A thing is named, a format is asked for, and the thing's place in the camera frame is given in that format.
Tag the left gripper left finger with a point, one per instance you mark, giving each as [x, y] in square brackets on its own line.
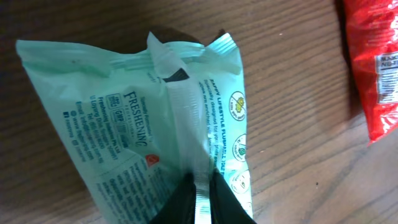
[180, 207]

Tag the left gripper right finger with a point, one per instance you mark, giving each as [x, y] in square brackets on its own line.
[225, 208]

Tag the light green wipes pack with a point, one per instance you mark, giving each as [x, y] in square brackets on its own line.
[135, 124]

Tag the red snack bag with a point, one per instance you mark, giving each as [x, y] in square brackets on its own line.
[371, 32]

